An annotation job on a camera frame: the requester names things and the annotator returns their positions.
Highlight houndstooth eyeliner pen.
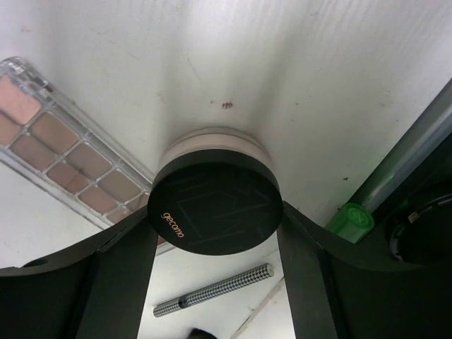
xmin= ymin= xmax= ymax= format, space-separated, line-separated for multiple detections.
xmin=153 ymin=263 xmax=274 ymax=318

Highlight green tube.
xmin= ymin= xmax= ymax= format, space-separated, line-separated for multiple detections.
xmin=325 ymin=203 xmax=374 ymax=244

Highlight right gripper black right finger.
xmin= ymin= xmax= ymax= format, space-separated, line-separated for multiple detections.
xmin=277 ymin=201 xmax=452 ymax=339

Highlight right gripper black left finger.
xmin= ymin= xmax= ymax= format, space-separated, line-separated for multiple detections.
xmin=1 ymin=208 xmax=157 ymax=338

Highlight black lid powder jar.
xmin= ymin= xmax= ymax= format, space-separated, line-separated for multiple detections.
xmin=147 ymin=127 xmax=283 ymax=256

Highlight brown eyeshadow palette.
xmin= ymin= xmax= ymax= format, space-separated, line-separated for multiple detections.
xmin=0 ymin=56 xmax=177 ymax=256

